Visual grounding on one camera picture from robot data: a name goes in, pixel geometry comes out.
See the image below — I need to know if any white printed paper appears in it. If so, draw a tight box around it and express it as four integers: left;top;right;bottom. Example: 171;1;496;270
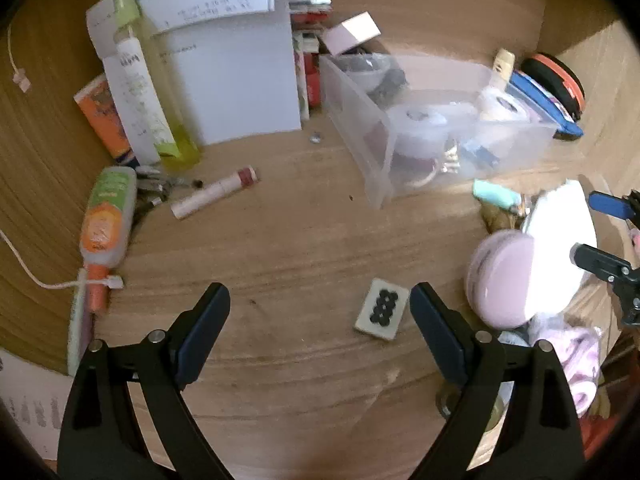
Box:
0;350;76;461

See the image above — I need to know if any fruit print box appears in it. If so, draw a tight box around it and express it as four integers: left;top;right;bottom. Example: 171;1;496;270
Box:
292;30;312;122

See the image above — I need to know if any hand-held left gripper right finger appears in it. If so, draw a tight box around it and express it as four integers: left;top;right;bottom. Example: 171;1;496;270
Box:
409;282;586;480

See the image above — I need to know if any mint green small bottle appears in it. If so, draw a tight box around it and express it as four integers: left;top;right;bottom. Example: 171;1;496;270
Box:
472;179;518;209

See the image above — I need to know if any clear plastic storage box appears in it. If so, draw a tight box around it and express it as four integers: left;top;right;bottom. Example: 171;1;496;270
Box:
319;54;558;211

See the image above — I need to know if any white pouch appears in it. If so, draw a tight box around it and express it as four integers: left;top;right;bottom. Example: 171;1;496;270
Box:
522;180;598;318

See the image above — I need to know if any cream small bottle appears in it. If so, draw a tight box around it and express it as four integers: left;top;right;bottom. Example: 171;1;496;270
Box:
491;49;516;87

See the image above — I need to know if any yellow green spray bottle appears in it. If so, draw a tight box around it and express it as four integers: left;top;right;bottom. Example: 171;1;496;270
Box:
111;0;202;171

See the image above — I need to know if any white pen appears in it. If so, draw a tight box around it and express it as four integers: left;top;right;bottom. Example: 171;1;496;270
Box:
66;269;97;377

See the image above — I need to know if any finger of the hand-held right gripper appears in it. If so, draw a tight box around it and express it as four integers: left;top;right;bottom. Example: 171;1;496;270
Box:
588;189;640;222
570;242;640;329

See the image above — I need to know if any white mahjong tile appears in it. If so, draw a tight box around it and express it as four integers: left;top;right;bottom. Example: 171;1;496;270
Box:
354;277;411;342

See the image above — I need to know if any white paper sheet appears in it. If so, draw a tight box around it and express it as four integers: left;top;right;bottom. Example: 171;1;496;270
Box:
155;9;303;147

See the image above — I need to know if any orange carton box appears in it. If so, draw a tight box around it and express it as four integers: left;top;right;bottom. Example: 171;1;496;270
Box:
74;74;133;163

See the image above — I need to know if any red small box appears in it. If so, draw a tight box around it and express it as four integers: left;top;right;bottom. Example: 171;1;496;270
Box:
305;52;322;108

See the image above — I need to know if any white tape roll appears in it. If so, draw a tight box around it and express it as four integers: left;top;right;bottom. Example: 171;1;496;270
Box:
389;102;449;162
476;86;534;122

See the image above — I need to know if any white cable with tag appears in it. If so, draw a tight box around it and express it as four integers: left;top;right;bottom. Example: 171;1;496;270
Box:
6;24;32;94

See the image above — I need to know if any orange bag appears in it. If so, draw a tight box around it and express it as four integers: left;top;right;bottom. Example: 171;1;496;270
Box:
582;412;618;463

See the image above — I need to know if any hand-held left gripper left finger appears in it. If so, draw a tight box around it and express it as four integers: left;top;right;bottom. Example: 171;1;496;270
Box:
57;282;232;480

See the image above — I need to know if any clear plastic bowl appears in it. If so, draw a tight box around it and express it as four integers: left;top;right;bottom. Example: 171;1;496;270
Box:
331;54;394;94

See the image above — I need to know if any pink round case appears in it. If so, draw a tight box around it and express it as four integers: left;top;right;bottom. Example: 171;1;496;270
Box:
464;230;540;328

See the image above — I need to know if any blue pencil case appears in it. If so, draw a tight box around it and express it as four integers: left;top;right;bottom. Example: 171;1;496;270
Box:
510;71;585;140

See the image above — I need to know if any black orange round case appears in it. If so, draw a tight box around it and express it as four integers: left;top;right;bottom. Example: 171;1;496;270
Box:
521;53;586;122

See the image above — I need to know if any pink white small box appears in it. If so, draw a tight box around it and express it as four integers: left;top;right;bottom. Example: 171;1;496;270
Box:
320;11;380;56

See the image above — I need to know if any bunch of keys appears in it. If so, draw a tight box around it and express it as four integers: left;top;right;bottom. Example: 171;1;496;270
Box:
131;166;195;222

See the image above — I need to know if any pink white lip balm tube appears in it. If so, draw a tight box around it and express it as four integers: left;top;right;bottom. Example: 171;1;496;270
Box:
170;166;261;220

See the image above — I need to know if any stack of small books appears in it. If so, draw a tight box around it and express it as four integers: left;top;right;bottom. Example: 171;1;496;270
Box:
288;0;333;36

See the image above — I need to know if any wooden desk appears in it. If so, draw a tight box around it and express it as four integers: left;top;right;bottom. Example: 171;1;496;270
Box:
0;0;640;480

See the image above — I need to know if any orange green cream tube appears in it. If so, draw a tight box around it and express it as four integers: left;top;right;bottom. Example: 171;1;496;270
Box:
79;166;138;313

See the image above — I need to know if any green glass bottle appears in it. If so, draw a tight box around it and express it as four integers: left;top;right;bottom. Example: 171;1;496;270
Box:
435;382;508;433

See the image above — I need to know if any white cosmetic tube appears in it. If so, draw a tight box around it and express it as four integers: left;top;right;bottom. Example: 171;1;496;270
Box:
102;37;162;166

